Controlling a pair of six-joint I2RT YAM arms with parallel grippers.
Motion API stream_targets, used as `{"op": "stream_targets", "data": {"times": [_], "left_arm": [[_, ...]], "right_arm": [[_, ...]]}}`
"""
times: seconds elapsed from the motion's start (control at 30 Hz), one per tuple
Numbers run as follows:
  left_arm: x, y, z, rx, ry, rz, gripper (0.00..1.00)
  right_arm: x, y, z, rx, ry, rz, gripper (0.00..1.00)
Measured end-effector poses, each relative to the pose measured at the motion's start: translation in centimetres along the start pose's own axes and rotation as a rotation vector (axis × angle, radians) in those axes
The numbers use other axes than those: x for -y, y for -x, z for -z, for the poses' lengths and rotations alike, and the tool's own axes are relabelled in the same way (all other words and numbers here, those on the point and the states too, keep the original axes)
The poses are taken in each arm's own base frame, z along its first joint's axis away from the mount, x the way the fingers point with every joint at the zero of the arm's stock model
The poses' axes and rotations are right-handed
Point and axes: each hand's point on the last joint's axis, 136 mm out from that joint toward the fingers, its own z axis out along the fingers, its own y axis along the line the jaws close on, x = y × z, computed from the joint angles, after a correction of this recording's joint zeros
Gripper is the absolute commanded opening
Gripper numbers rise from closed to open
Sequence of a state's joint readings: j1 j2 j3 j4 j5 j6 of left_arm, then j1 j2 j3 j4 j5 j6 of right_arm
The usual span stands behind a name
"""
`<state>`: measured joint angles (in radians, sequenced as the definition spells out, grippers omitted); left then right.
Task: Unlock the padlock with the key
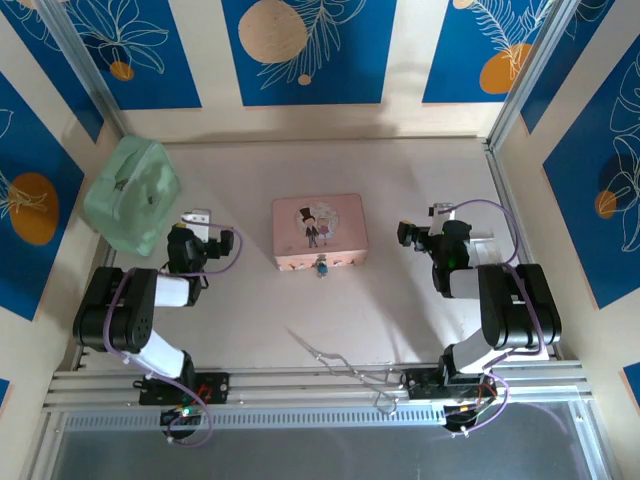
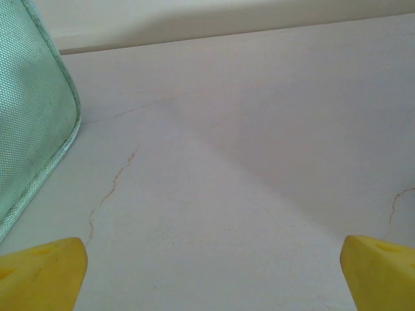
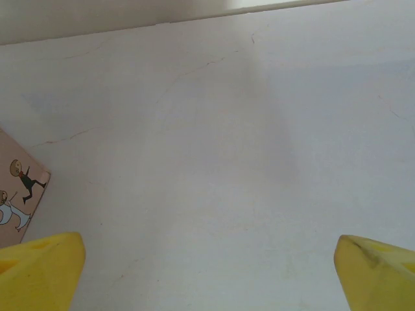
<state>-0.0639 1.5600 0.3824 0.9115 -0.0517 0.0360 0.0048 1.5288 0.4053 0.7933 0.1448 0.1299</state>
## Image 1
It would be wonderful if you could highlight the pink tin box with couple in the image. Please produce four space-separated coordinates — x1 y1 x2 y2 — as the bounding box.
271 193 371 273

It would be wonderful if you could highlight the green medicine bag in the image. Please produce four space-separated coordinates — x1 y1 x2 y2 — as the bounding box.
83 135 182 258

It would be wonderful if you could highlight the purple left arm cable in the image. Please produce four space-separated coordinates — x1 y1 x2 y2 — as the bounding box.
102 223 245 447

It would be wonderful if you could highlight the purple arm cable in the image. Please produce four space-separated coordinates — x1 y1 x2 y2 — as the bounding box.
102 223 245 447
439 199 547 440

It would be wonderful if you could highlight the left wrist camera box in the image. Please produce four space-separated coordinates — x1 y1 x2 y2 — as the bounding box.
181 208 215 242

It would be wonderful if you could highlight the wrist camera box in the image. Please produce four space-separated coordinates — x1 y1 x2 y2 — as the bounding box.
430 201 457 234
181 208 215 242

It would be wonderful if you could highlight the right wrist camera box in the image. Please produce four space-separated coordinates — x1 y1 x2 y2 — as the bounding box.
430 201 457 234

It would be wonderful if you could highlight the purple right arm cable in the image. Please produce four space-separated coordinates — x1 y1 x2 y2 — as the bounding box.
439 199 547 440

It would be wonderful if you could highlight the aluminium side rail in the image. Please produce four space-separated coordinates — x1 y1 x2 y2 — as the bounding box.
483 141 560 362

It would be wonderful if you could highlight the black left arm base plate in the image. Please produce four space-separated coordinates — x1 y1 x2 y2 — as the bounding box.
138 371 232 407

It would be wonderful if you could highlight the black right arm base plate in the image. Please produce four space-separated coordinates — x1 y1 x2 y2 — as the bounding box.
406 368 502 402

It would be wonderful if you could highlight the grey wire bundle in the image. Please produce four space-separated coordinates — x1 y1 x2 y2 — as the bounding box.
286 326 407 417

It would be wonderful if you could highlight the aluminium front rail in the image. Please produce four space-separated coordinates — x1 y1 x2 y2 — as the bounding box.
42 361 595 414

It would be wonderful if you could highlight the slotted grey cable duct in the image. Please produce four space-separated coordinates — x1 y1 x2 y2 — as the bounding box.
62 406 450 432

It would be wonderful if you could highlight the aluminium corner post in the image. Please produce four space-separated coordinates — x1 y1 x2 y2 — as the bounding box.
486 0 587 151
36 0 127 140

